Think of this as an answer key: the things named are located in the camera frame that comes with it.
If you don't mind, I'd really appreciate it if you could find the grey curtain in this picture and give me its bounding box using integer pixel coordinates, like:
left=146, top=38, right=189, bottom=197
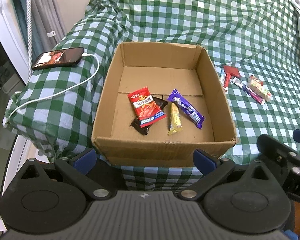
left=12, top=0, right=66, bottom=59

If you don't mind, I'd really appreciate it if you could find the red white small bar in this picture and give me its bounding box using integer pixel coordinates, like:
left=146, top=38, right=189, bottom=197
left=220, top=68, right=226, bottom=86

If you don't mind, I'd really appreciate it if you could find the red square snack packet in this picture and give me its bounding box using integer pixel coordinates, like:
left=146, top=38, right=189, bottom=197
left=223, top=65, right=241, bottom=92

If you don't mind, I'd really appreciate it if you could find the brown cardboard box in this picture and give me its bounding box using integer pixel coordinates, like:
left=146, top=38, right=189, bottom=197
left=91, top=41, right=239, bottom=168

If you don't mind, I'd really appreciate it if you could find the purple chocolate bar wrapper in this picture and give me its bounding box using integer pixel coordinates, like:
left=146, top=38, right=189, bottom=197
left=167, top=89, right=205, bottom=129

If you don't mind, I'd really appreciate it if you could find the clear nougat candy packet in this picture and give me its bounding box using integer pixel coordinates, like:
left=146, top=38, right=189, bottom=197
left=248, top=75, right=272, bottom=102

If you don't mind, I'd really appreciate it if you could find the green checkered cloth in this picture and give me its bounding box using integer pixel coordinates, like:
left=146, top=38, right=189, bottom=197
left=2, top=0, right=300, bottom=192

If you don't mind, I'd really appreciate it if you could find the braided grey cable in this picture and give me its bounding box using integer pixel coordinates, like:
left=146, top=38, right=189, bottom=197
left=24, top=0, right=34, bottom=81

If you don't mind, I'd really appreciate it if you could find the purple white stick packet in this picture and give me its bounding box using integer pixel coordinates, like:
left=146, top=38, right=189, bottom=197
left=232, top=77, right=265, bottom=105

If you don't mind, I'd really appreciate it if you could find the white charging cable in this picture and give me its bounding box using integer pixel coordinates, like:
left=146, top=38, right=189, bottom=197
left=8, top=52, right=101, bottom=120

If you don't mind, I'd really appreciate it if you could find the yellow gold candy bar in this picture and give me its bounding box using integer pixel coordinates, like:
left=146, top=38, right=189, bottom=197
left=168, top=102, right=183, bottom=135

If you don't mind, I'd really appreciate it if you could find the red spicy snack packet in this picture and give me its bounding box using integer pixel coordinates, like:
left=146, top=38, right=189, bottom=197
left=128, top=87, right=166, bottom=128

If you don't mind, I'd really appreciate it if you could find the dark brown snack packet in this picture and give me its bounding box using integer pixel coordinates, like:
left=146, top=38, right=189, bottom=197
left=130, top=96, right=168, bottom=135

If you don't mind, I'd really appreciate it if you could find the black smartphone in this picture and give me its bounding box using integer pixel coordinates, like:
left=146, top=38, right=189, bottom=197
left=31, top=47, right=84, bottom=70

